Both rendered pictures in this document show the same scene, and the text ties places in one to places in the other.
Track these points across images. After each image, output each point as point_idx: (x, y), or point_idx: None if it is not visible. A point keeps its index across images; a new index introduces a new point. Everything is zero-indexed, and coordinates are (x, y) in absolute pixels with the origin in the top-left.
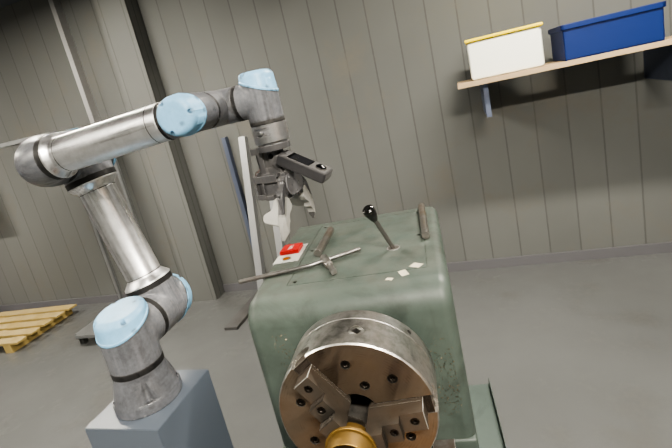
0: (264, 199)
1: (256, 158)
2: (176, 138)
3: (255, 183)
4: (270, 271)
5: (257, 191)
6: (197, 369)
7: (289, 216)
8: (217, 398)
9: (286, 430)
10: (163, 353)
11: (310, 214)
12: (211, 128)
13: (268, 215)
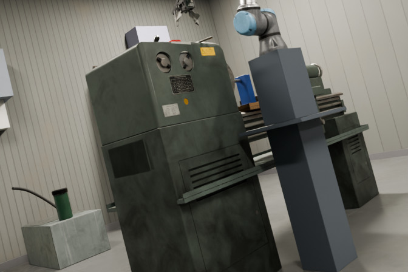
0: (193, 8)
1: None
2: None
3: (193, 0)
4: (195, 42)
5: (193, 3)
6: (252, 59)
7: (192, 18)
8: (252, 77)
9: (234, 81)
10: (258, 40)
11: (178, 24)
12: None
13: (197, 14)
